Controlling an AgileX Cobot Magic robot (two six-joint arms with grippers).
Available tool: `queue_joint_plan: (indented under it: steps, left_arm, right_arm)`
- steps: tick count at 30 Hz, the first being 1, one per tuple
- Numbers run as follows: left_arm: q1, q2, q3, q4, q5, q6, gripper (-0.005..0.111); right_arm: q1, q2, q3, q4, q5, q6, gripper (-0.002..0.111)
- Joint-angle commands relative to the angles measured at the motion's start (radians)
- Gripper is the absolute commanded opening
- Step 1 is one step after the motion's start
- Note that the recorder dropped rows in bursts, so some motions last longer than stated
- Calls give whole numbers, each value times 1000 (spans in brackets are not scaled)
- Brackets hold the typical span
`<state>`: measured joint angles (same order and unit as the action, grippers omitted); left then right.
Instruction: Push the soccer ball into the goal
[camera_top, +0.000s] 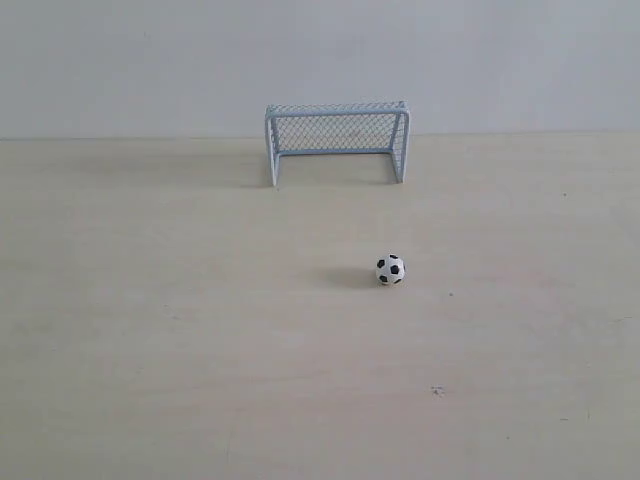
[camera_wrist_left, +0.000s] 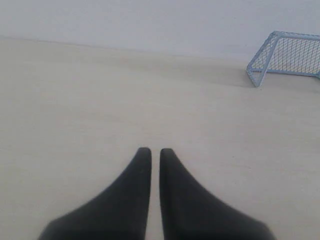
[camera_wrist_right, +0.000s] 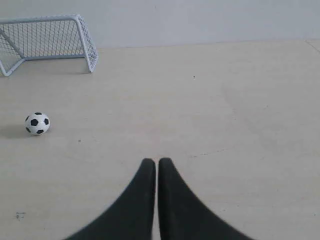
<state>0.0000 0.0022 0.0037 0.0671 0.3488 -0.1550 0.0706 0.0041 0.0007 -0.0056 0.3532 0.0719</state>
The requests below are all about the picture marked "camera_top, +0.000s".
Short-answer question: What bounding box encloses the black and white mini football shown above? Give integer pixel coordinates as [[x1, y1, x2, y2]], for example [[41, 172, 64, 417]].
[[375, 254, 406, 286]]

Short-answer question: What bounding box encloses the small white mesh goal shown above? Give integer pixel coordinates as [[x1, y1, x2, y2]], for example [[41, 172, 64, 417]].
[[264, 100, 411, 186]]

